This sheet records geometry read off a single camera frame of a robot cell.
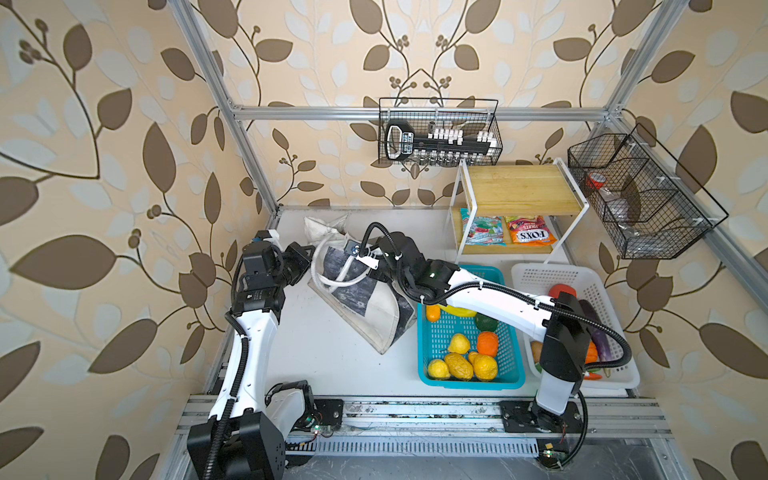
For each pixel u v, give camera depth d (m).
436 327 0.89
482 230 0.89
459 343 0.82
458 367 0.78
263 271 0.58
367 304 0.81
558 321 0.46
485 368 0.77
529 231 0.89
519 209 0.76
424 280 0.58
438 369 0.77
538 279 0.94
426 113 0.90
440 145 0.83
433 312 0.89
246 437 0.38
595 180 0.81
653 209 0.72
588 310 0.83
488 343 0.81
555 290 0.92
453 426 0.74
